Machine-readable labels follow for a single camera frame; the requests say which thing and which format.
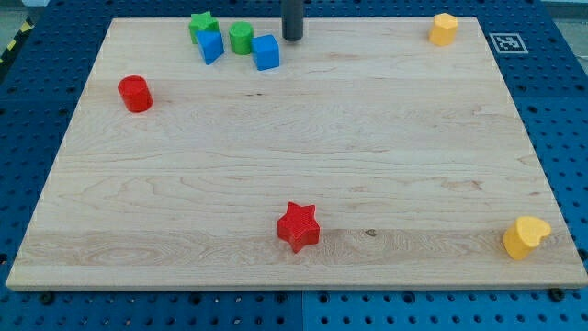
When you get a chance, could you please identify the blue cube block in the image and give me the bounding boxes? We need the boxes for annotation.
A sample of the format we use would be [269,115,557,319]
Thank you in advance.
[252,34,280,71]

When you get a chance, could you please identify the red star block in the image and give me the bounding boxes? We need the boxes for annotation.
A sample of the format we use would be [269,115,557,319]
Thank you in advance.
[277,201,321,254]

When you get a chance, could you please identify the light wooden board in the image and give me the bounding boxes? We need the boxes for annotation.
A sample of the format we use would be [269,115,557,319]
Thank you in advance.
[6,17,587,291]

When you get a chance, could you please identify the green cylinder block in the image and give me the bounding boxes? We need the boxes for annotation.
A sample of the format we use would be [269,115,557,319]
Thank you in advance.
[229,21,254,55]

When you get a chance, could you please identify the blue triangular prism block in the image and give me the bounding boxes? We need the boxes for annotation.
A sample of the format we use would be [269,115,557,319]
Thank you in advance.
[196,30,224,65]

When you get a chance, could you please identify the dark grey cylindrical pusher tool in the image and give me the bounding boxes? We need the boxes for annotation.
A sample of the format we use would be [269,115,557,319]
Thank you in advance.
[281,0,304,42]

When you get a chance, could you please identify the green star block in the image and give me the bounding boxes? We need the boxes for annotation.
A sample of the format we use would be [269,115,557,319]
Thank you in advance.
[188,11,220,44]

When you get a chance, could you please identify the red cylinder block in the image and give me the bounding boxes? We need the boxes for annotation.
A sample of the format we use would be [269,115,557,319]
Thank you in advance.
[118,75,153,113]

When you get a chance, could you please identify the yellow hexagon block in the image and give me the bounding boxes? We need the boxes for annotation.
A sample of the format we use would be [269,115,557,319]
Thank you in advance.
[428,13,458,46]

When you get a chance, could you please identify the yellow heart block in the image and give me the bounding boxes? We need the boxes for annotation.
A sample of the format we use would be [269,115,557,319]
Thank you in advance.
[503,215,552,260]

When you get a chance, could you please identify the white fiducial marker tag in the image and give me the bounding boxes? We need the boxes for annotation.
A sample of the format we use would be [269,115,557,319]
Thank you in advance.
[490,32,528,54]

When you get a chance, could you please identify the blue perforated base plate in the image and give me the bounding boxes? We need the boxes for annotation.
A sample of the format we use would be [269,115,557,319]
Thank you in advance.
[1,1,587,330]

